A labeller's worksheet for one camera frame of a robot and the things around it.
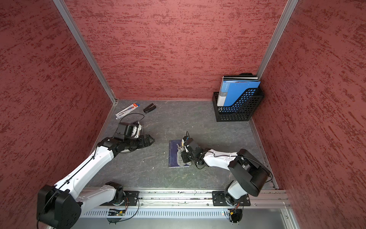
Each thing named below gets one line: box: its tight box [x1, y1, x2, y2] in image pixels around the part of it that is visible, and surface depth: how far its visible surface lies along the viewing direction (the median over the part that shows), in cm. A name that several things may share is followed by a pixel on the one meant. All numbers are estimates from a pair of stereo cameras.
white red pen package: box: [115, 103, 141, 120], surface depth 116 cm
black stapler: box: [142, 103, 157, 114], surface depth 116 cm
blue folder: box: [216, 80, 261, 107], surface depth 94 cm
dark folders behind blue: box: [222, 72, 259, 83], surface depth 105 cm
